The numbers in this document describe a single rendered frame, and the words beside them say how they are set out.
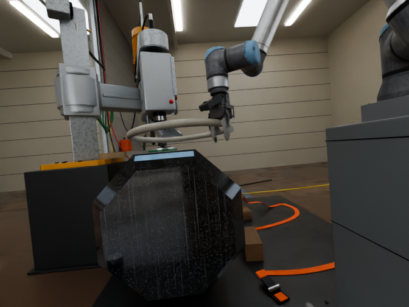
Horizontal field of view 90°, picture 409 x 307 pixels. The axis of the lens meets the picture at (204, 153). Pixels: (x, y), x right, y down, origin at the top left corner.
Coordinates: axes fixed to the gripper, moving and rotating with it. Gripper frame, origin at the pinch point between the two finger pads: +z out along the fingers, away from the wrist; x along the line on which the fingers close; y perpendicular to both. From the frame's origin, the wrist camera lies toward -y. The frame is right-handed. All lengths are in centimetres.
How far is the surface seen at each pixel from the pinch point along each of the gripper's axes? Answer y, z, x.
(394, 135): 16, 6, -53
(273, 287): 35, 78, 0
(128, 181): -17, 15, 45
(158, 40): 25, -80, 63
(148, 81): 20, -51, 71
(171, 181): -2.0, 17.1, 30.3
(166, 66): 31, -63, 64
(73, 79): -9, -65, 128
